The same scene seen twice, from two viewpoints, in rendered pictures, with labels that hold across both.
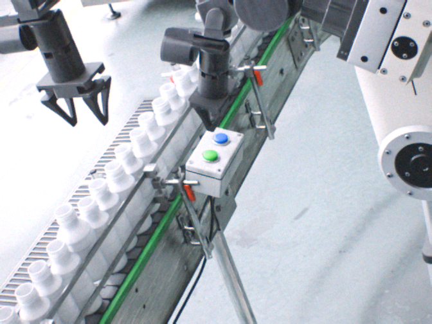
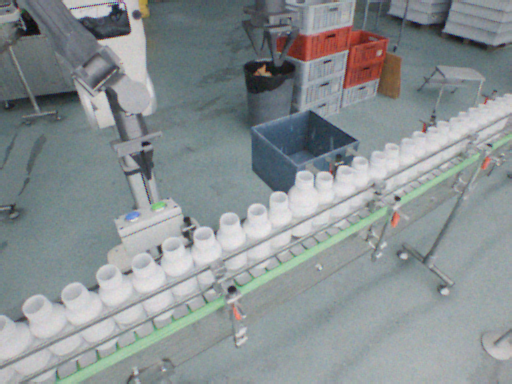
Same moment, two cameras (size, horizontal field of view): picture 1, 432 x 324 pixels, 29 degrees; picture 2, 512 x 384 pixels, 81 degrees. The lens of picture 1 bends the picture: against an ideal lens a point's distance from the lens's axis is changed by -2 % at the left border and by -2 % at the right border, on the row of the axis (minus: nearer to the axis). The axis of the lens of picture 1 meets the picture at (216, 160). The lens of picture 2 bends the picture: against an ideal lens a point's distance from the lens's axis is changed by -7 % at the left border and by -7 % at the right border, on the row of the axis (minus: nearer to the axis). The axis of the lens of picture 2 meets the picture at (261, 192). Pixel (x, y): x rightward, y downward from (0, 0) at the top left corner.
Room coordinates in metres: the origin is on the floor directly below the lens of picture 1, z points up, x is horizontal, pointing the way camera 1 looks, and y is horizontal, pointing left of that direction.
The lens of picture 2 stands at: (1.88, 0.44, 1.62)
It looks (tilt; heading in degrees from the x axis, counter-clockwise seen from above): 41 degrees down; 205
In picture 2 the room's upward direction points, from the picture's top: straight up
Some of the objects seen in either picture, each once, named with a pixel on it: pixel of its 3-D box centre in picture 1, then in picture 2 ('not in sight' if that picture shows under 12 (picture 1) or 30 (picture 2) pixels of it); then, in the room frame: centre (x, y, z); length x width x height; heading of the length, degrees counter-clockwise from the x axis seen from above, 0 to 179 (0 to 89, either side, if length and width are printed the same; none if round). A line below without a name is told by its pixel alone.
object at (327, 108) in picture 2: not in sight; (307, 104); (-1.13, -0.43, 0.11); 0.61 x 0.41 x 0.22; 153
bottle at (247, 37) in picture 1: (240, 29); not in sight; (2.11, -0.18, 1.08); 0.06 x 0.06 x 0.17
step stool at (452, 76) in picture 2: not in sight; (449, 85); (-2.17, 0.95, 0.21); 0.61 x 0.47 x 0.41; 21
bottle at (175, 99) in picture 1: (178, 116); (90, 316); (1.77, 0.05, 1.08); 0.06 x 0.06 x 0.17
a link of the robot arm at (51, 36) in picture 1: (47, 31); not in sight; (1.28, 0.18, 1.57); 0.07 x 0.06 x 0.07; 60
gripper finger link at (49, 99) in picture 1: (71, 101); (274, 40); (1.28, 0.19, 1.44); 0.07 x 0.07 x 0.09; 57
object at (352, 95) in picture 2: not in sight; (348, 86); (-1.77, -0.14, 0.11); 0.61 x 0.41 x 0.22; 150
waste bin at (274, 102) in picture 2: not in sight; (269, 101); (-0.61, -0.63, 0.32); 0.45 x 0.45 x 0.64
